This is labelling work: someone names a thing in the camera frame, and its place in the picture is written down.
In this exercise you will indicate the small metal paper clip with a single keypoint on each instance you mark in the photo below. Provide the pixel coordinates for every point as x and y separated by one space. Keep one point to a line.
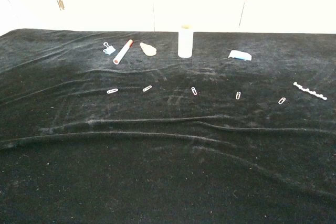
147 88
238 95
194 91
112 91
282 100

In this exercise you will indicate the white crumpled wrapper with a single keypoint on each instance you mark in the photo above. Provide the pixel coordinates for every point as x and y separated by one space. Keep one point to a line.
148 49

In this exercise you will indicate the black velvet tablecloth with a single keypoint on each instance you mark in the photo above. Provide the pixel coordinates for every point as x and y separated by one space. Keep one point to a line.
168 155

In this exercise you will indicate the grey cardboard tube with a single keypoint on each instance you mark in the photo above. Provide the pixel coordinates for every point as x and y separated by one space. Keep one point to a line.
185 43

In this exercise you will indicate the white marker with red cap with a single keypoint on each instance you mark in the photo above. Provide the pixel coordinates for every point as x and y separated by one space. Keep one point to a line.
123 52

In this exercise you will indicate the blue binder clip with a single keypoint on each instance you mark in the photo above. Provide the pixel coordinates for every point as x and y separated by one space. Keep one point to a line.
109 49

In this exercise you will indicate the blue packet in clear wrap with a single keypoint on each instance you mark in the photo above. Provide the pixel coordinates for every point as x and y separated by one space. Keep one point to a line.
240 55

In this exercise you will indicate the metal screen hinge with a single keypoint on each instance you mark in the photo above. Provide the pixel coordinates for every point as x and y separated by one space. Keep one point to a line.
60 4

